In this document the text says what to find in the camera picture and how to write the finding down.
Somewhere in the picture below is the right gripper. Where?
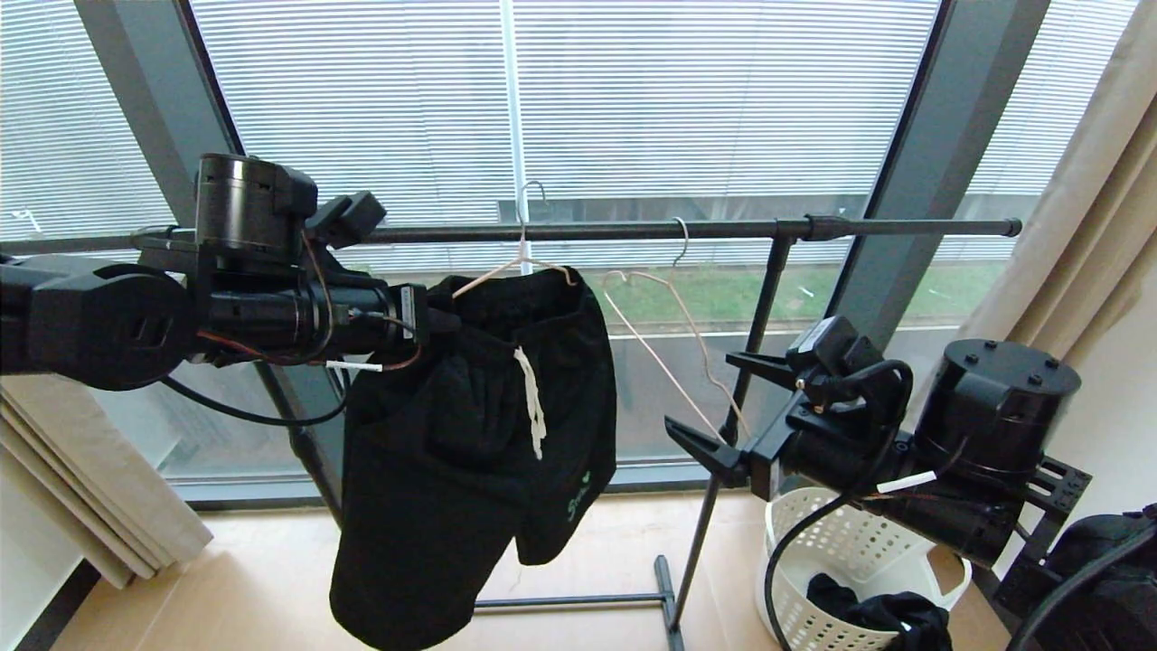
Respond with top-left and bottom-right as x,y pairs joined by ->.
664,351 -> 907,509

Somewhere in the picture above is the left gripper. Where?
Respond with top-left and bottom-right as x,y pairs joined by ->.
312,282 -> 431,359

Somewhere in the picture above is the pink clothes hanger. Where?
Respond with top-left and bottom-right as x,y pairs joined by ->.
452,181 -> 579,299
601,217 -> 751,444

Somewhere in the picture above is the black garment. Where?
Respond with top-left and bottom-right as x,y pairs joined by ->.
330,267 -> 618,651

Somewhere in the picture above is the white laundry basket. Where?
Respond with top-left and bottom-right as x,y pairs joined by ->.
755,486 -> 973,651

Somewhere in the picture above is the black clothes rack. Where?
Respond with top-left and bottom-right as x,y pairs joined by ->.
0,215 -> 1022,651

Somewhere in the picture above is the window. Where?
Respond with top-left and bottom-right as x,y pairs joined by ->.
0,0 -> 1140,503

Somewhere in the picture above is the beige curtain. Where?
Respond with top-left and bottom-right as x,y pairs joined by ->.
0,375 -> 215,589
904,0 -> 1157,381

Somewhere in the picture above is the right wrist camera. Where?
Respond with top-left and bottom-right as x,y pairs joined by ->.
786,315 -> 914,417

